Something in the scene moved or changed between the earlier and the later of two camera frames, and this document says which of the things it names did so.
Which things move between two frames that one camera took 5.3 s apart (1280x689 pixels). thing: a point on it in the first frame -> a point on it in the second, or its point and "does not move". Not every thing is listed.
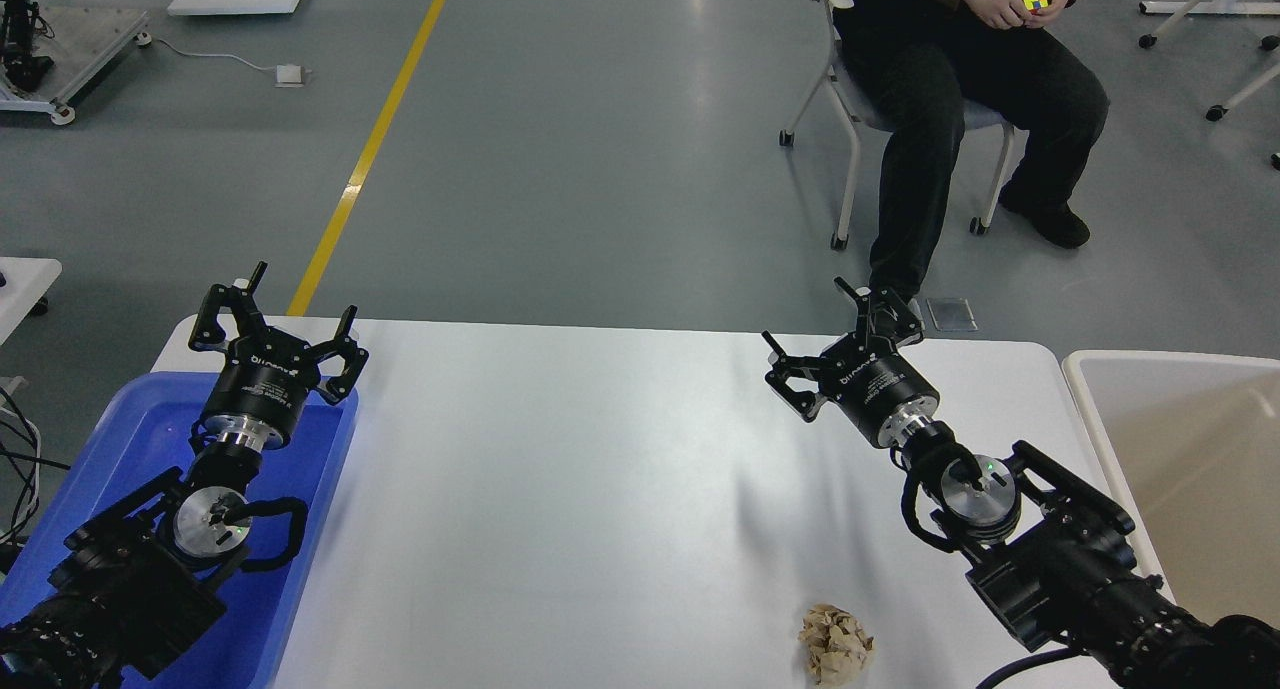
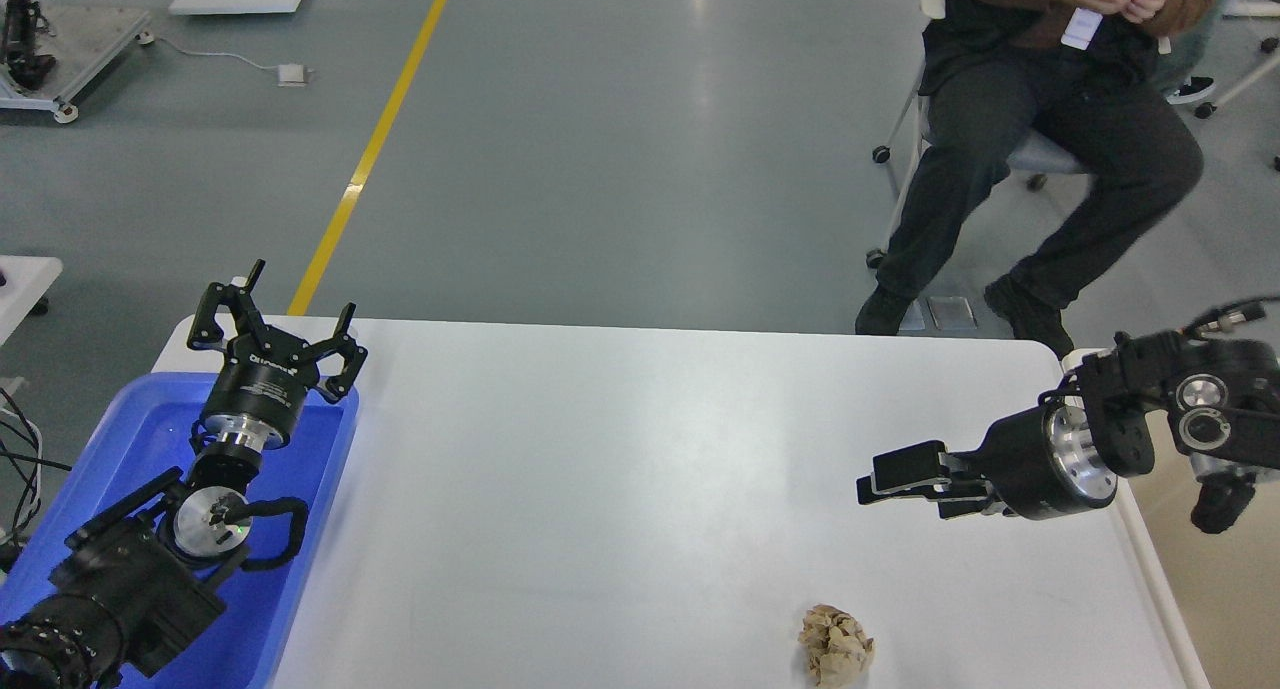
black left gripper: [268, 377] does not move
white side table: [26, 281] does not move
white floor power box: [289, 76] does not move
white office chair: [854, 100] -> [1037, 152]
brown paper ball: [838, 645] does not move
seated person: [941, 43] -> [1052, 70]
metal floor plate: [952, 314] does not move
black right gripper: [881, 394] -> [1045, 463]
